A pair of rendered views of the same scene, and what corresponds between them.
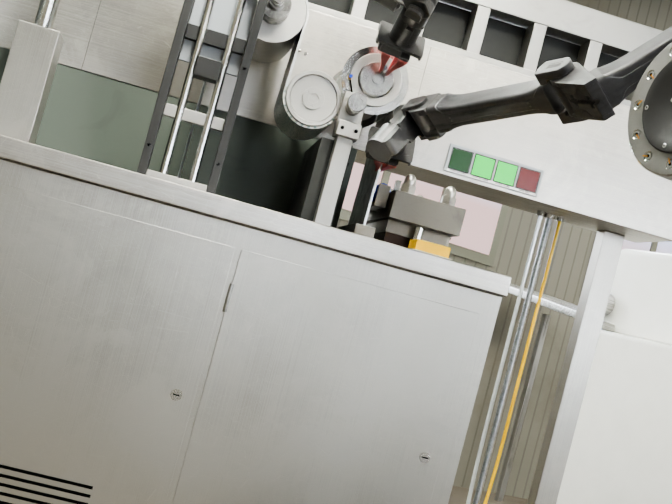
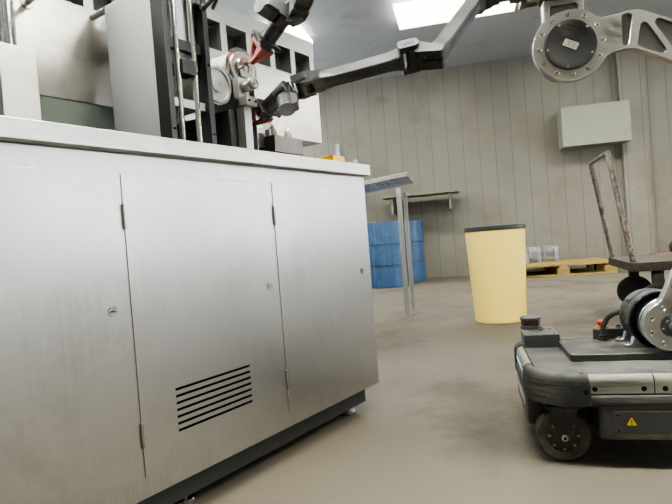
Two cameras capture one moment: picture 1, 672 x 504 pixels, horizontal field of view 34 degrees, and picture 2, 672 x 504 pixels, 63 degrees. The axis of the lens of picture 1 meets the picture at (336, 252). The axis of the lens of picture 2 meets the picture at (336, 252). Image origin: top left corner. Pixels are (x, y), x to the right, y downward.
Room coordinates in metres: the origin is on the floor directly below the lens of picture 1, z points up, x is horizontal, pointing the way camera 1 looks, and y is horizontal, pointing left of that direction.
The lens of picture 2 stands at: (0.88, 1.23, 0.63)
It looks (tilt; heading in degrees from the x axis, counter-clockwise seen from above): 1 degrees down; 313
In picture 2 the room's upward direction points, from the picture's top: 4 degrees counter-clockwise
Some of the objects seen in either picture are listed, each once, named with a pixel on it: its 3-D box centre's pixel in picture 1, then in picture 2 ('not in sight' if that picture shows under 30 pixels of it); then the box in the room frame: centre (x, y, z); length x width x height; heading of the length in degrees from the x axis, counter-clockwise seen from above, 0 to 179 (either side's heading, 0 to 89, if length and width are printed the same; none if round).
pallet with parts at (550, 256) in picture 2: not in sight; (555, 259); (3.59, -5.88, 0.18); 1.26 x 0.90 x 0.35; 29
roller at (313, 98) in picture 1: (306, 106); (192, 92); (2.48, 0.15, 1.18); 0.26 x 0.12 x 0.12; 8
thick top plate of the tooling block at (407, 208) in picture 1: (408, 216); (249, 153); (2.56, -0.14, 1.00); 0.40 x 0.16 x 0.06; 8
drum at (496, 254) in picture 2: not in sight; (497, 273); (2.64, -2.31, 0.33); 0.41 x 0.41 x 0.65
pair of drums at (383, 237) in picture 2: not in sight; (396, 252); (5.29, -4.76, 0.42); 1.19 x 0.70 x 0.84; 119
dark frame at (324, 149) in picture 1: (316, 190); (206, 147); (2.53, 0.08, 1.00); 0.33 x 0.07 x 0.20; 8
